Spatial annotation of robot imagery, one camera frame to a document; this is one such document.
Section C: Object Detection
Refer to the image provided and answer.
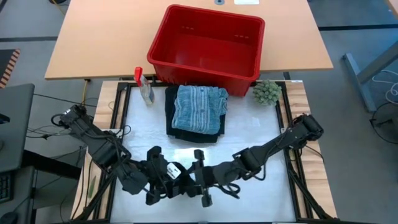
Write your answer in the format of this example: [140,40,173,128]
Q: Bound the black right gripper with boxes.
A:
[193,149,239,208]

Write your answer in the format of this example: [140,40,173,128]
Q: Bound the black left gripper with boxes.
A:
[119,145,169,207]

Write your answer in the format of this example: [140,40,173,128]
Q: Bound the black pants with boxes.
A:
[164,85,227,144]

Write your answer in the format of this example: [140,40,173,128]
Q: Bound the grey striped garment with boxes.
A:
[171,85,229,136]

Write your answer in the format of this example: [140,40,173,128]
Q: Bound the red plastic laundry bin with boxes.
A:
[146,4,266,96]

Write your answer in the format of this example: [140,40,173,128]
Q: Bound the green slim strip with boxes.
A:
[88,175,97,200]

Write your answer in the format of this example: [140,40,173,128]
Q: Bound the clear spray bottle red trigger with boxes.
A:
[133,66,155,106]

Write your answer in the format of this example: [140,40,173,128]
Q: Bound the green artificial potted plant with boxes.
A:
[252,79,282,106]

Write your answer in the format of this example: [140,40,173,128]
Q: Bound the beige wooden table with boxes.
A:
[44,0,334,81]

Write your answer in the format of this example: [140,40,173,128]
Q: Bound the dark computer keyboard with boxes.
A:
[0,172,14,203]

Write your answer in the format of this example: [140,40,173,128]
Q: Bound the hazard striped floor mat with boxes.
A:
[0,49,21,89]

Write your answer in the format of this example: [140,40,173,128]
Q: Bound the grey metal table leg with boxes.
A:
[341,40,398,113]

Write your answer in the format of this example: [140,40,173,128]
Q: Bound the black round floor stand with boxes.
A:
[369,102,398,146]

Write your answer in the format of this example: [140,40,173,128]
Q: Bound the black aluminium rig frame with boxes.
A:
[71,80,338,224]

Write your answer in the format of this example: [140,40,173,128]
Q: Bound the black cable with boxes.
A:
[33,93,97,108]

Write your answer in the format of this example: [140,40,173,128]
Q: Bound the white cable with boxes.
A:
[371,68,398,105]

